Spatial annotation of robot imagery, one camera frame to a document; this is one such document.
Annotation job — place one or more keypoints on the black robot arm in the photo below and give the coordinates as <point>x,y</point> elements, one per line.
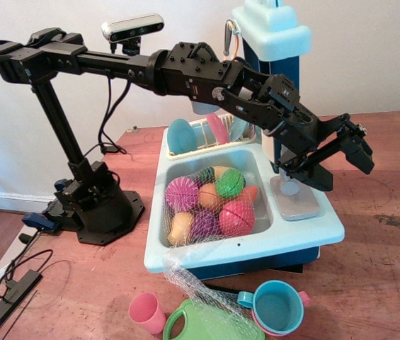
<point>92,204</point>

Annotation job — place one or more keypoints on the blue toy plate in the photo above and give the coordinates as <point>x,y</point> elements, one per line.
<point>181,137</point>

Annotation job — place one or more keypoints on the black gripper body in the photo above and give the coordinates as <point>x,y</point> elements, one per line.
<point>309,139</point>

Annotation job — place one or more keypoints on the blue clamp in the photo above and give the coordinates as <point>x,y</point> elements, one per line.
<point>39,222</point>

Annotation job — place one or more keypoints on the grey toy faucet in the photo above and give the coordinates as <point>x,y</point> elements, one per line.
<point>294,200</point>

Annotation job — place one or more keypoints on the green toy fruit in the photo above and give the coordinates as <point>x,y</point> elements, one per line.
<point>230,184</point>

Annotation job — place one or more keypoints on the light blue toy sink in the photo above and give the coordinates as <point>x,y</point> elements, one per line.
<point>273,243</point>

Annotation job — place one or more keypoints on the grey toy utensil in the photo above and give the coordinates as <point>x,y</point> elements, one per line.
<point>228,32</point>

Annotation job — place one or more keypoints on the silver depth camera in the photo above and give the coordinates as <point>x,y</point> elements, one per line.
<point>130,28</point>

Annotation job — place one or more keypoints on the yellow toy pear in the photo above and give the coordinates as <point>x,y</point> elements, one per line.
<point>180,228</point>

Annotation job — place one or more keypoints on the magenta toy fruit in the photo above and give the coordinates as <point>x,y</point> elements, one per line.
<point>182,194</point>

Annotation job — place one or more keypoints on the red toy apple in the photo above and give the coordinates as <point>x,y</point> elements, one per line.
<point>237,218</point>

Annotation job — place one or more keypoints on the orange toy carrot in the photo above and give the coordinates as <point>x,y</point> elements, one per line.
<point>249,194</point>

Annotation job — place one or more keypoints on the pink plastic cup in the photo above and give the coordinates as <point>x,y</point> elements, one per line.
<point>146,311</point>

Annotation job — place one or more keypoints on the teal toy plate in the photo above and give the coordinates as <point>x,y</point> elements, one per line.
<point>240,129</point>

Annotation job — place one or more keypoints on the pink toy plate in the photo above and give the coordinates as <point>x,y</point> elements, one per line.
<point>218,128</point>

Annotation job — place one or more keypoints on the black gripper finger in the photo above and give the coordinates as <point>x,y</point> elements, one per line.
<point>315,176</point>
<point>358,153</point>

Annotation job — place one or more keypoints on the cream dish rack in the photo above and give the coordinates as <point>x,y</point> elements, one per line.
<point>206,140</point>

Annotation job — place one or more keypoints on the toy dish brush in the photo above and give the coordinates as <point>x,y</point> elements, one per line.
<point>236,46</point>

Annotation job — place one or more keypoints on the blue toy pot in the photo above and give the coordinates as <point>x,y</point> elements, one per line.
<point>249,300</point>

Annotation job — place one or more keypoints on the white mesh net bag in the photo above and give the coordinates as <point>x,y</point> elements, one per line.
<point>176,257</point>

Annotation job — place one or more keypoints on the orange toy fruit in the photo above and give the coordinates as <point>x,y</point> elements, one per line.
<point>209,198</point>

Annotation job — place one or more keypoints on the black usb hub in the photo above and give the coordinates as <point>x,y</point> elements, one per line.
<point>18,292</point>

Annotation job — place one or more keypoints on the white soap bottle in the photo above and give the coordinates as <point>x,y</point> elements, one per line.
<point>268,147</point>

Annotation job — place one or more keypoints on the pink toy pot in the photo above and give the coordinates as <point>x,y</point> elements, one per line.
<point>280,314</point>

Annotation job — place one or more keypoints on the purple toy fruit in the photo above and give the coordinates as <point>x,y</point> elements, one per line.
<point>205,224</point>

